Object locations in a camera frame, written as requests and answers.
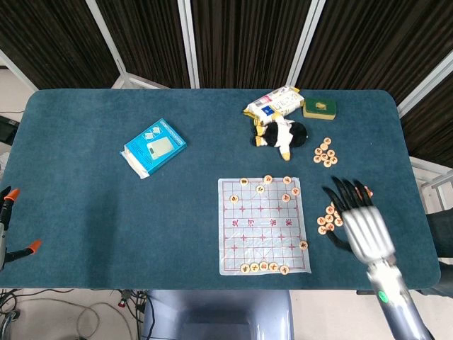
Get orange pink turtle toy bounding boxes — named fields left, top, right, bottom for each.
left=353, top=186, right=374, bottom=201

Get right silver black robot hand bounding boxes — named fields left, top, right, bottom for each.
left=321, top=176, right=397, bottom=266

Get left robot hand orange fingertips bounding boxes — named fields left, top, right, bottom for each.
left=0, top=186, right=42, bottom=265

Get blue cardboard scale box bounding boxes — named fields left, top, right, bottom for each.
left=119, top=118, right=188, bottom=180

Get black device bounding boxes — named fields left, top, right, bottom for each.
left=0, top=113, right=19, bottom=145

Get Chinese chess board sheet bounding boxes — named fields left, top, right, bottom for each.
left=217, top=176, right=313, bottom=276

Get white metal frame stand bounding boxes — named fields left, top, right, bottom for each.
left=410, top=155, right=453, bottom=213

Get teal felt table cloth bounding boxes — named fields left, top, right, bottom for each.
left=0, top=88, right=442, bottom=292

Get white screen base foot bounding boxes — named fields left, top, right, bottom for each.
left=111, top=72, right=171, bottom=89

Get black floor cable bundle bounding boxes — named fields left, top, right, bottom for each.
left=115, top=289, right=159, bottom=340
left=0, top=288, right=24, bottom=316

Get grey blue robot torso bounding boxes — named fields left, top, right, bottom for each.
left=141, top=289, right=295, bottom=340

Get white snack packet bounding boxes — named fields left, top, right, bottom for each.
left=242, top=86, right=305, bottom=125

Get green yellow sponge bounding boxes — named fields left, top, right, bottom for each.
left=302, top=98, right=338, bottom=120

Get dark folding screen panel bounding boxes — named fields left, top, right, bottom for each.
left=288, top=0, right=453, bottom=107
left=178, top=0, right=325, bottom=89
left=398, top=49, right=453, bottom=167
left=86, top=0, right=195, bottom=89
left=0, top=0, right=125, bottom=90

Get black white plush toy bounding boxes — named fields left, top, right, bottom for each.
left=251, top=115, right=309, bottom=162

